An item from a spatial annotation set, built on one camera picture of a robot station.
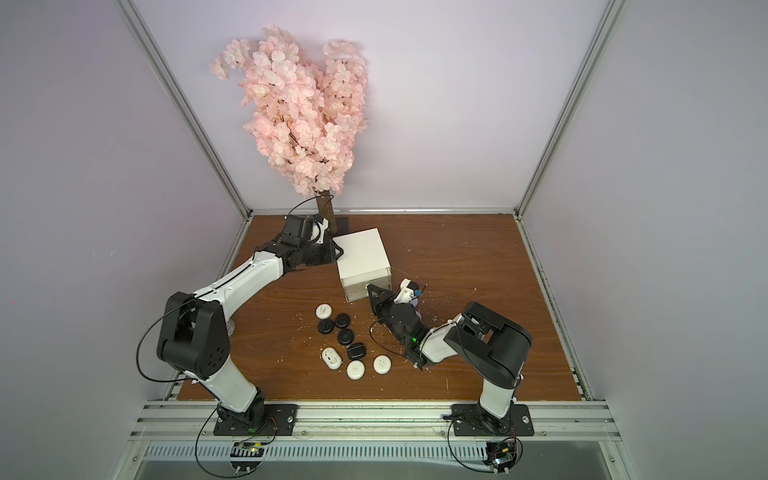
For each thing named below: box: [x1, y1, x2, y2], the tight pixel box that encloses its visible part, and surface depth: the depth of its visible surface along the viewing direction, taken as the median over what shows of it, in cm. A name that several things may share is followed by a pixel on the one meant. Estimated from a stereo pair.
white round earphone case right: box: [372, 354, 392, 375], surface depth 83 cm
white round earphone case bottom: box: [346, 359, 366, 381], surface depth 81 cm
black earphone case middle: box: [337, 328, 354, 346], surface depth 88 cm
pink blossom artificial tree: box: [211, 26, 367, 195], surface depth 72 cm
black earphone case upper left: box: [318, 319, 334, 335], surface depth 90 cm
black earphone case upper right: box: [334, 312, 350, 329], surface depth 91 cm
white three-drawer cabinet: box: [332, 227, 392, 303], surface depth 92 cm
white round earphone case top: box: [315, 303, 333, 320], surface depth 93 cm
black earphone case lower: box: [347, 342, 366, 360], surface depth 85 cm
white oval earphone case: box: [321, 346, 343, 371], surface depth 83 cm
